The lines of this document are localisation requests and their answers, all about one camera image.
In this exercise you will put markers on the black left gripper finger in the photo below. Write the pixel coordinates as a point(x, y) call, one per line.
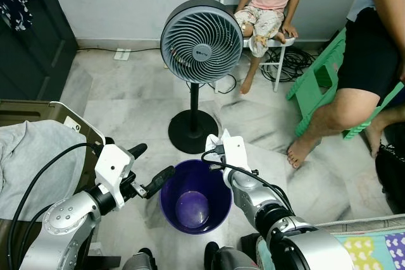
point(137, 151)
point(161, 179)

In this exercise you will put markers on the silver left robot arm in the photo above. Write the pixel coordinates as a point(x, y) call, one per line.
point(63, 226)

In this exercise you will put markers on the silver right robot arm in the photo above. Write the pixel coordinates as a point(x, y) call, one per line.
point(304, 251)

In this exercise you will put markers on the purple plastic bucket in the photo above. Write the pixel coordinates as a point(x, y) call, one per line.
point(174, 203)

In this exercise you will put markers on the silver left robot leg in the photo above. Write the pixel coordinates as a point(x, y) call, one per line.
point(136, 262)

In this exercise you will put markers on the silver robot leg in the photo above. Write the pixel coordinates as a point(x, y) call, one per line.
point(231, 260)
point(136, 262)

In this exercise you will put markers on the white power strip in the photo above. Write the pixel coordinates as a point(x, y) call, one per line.
point(122, 54)

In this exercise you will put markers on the grey cloth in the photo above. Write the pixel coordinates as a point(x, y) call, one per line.
point(38, 162)

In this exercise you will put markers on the silver right robot leg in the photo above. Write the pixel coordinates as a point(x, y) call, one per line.
point(231, 260)

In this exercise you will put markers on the brown box with white rim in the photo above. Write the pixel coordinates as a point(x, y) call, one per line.
point(38, 110)

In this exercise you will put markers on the black bag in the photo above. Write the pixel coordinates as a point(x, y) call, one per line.
point(391, 175)

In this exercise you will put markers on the grey standing fan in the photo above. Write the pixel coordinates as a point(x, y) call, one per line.
point(201, 45)

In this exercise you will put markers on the white patterned mattress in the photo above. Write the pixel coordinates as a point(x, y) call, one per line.
point(380, 222)

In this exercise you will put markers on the teal blanket with colourful hearts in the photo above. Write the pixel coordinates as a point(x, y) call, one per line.
point(373, 251)

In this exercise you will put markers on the white metal chair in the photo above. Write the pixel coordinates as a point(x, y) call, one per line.
point(276, 61)

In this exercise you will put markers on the adult in black shorts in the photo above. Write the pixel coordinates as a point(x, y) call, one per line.
point(367, 49)

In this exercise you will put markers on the green plastic stool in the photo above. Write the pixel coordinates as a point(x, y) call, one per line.
point(316, 80)

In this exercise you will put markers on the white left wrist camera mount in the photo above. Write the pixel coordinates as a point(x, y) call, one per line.
point(112, 165)

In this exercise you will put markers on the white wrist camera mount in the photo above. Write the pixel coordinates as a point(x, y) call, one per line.
point(233, 153)
point(112, 165)

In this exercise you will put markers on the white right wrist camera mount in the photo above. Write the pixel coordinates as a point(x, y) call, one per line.
point(233, 153)

